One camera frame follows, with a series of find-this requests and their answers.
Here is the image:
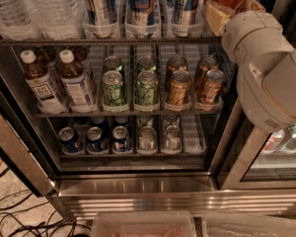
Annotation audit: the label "left blue pepsi can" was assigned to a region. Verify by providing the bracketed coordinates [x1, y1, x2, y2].
[58, 127, 83, 153]

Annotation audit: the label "clear water bottle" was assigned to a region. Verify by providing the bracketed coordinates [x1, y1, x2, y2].
[33, 0, 79, 40]
[0, 0, 40, 40]

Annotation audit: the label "left tall energy drink can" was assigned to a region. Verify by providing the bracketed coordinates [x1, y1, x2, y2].
[83, 0, 119, 39]

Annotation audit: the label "right front orange can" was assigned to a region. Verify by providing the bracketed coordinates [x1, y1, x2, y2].
[197, 70, 226, 105]

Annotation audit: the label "middle blue pepsi can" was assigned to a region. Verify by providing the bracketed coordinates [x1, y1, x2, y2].
[87, 126, 108, 153]

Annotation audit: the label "left silver can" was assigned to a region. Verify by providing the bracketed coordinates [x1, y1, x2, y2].
[139, 126, 157, 150]

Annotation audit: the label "blue pepsi can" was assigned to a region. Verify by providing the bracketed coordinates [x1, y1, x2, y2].
[87, 126, 108, 153]
[112, 125, 130, 153]
[58, 127, 83, 153]

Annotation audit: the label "left front green can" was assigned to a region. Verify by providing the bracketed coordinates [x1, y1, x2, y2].
[102, 70, 126, 107]

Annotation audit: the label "right back green can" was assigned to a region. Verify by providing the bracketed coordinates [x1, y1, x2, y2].
[137, 55, 157, 72]

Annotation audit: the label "clear plastic bin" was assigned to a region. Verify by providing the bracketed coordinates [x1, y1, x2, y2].
[202, 212, 296, 237]
[90, 211, 196, 237]

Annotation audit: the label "black floor cables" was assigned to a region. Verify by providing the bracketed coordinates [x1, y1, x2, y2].
[0, 167, 92, 237]

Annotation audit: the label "right back orange can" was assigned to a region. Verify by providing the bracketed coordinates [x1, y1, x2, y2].
[194, 55, 219, 89]

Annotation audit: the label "right front tea bottle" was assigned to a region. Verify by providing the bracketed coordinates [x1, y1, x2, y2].
[59, 49, 96, 113]

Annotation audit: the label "orange can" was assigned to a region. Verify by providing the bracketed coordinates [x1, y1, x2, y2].
[165, 54, 187, 82]
[197, 70, 226, 105]
[166, 70, 191, 106]
[194, 55, 219, 89]

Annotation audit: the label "steel fridge door left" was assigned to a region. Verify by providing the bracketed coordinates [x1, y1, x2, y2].
[0, 89, 58, 197]

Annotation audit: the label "left back orange can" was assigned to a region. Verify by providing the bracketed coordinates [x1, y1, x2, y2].
[165, 54, 187, 82]

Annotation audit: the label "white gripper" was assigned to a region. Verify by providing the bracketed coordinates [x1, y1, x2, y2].
[204, 0, 294, 71]

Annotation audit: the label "left clear water bottle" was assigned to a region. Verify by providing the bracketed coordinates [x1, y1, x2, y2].
[0, 0, 40, 40]

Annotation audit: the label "middle blue energy drink can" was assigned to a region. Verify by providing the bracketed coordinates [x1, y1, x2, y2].
[127, 0, 155, 39]

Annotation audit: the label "left clear plastic bin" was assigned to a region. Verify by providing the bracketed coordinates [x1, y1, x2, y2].
[90, 211, 196, 237]

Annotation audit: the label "left front tea bottle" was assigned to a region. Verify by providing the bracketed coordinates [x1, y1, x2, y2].
[21, 50, 66, 115]

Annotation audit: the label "left back green can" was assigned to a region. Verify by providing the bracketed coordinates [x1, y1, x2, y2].
[104, 55, 124, 75]

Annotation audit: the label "tea bottle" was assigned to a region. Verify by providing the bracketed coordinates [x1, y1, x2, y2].
[21, 50, 66, 115]
[59, 49, 96, 113]

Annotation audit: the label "right tall energy drink can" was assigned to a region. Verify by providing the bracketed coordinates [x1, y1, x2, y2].
[171, 0, 202, 38]

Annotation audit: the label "right clear plastic bin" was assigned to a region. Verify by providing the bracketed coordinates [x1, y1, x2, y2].
[202, 212, 296, 237]

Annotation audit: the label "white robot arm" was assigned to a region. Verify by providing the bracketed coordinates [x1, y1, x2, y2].
[204, 0, 296, 133]

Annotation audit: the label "left front orange can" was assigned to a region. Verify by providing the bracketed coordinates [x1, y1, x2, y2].
[166, 70, 191, 106]

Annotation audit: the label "tall energy drink can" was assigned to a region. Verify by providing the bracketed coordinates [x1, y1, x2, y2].
[83, 0, 119, 39]
[171, 0, 202, 38]

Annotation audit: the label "right blue pepsi can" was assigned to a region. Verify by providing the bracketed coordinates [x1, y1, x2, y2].
[112, 125, 130, 153]

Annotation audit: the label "right clear water bottle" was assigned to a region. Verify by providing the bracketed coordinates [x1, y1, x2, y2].
[33, 0, 79, 40]

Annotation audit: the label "silver can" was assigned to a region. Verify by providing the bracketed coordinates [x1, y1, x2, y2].
[139, 126, 157, 150]
[163, 125, 182, 150]

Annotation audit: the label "right silver can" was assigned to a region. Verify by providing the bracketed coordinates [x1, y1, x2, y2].
[163, 125, 182, 150]

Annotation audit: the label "right front green can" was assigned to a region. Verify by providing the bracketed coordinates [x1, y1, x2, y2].
[136, 70, 158, 107]

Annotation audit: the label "green can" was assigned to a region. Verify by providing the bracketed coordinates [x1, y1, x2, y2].
[136, 70, 158, 107]
[102, 70, 126, 107]
[137, 55, 157, 72]
[104, 55, 124, 75]

